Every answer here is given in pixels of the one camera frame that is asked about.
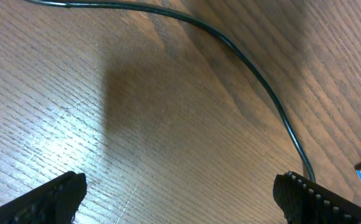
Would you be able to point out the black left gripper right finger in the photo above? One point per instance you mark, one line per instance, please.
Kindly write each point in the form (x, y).
(303, 201)

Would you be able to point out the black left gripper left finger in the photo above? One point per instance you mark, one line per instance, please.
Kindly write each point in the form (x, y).
(56, 201)

